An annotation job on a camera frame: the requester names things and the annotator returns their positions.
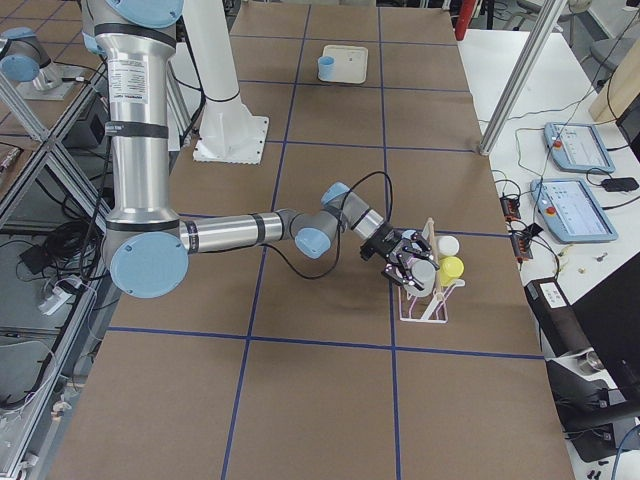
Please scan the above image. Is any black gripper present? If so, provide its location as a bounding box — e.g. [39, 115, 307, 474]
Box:
[360, 223, 434, 288]

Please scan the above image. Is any grey plastic cup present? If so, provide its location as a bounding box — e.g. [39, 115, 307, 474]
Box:
[405, 260, 436, 298]

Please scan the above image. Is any cream white plastic cup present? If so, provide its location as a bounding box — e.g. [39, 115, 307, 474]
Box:
[436, 235, 460, 258]

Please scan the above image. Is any yellow plastic cup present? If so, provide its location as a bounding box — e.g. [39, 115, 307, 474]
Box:
[438, 256, 464, 287]

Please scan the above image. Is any light blue cup back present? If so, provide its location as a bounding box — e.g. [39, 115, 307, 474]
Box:
[317, 55, 335, 82]

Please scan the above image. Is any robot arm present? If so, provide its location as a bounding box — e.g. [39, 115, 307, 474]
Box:
[1, 27, 51, 82]
[81, 1, 438, 298]

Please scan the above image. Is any wooden rack dowel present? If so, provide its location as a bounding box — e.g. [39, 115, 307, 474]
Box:
[424, 217, 444, 302]

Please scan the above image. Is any lower teach pendant tablet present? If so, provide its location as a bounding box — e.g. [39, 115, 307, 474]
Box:
[530, 178, 618, 244]

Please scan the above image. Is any teach pendant tablet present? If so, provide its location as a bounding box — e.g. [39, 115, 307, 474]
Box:
[543, 122, 615, 173]
[530, 178, 618, 244]

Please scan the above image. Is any cream serving tray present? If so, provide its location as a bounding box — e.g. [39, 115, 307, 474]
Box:
[320, 45, 368, 85]

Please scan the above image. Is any upper teach pendant tablet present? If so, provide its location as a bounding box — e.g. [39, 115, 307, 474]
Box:
[543, 122, 615, 173]

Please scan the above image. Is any black power adapter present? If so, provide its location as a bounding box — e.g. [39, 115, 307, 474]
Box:
[600, 177, 639, 192]

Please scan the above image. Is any black electronics box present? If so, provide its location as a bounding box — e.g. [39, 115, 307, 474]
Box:
[68, 98, 108, 148]

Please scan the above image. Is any white wire cup rack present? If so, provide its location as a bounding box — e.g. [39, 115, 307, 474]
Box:
[398, 218, 465, 324]

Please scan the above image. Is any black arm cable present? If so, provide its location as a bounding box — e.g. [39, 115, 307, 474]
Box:
[264, 172, 394, 280]

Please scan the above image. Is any aluminium frame post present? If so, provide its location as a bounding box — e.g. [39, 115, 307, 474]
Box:
[478, 0, 567, 156]

